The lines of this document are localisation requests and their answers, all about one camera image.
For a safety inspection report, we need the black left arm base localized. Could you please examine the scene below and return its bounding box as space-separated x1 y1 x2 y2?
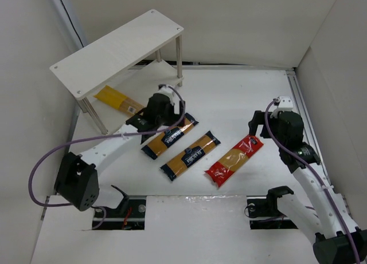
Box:
92 196 147 231

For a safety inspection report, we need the yellow spaghetti bag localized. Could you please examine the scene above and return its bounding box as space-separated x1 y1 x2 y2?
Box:
94 85 144 116

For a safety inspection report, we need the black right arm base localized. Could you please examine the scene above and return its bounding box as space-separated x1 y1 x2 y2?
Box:
244 196 297 230

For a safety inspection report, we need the white two-tier shelf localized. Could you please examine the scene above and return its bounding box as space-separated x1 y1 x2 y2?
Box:
50 9 184 135

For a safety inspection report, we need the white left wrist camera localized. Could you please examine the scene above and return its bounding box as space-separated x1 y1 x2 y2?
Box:
158 84 179 106

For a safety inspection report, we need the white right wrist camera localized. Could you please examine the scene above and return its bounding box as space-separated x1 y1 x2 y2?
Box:
270 96 294 118

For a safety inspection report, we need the blue spaghetti bag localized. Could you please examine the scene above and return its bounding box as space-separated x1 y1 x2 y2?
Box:
160 131 221 182
141 113 199 160

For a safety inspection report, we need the red spaghetti bag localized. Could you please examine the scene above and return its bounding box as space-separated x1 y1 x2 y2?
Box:
205 135 264 188

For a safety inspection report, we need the aluminium frame rail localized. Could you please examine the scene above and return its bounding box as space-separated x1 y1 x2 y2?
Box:
286 69 331 184

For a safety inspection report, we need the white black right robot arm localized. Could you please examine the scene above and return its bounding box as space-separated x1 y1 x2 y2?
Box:
247 111 366 263

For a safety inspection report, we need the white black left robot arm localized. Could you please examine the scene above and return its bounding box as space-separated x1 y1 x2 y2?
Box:
54 92 185 214

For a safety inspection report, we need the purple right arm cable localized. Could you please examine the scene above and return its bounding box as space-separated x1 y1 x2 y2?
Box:
265 99 361 264

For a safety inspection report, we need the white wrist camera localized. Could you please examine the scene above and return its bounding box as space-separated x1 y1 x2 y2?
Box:
158 84 179 106
270 96 294 118

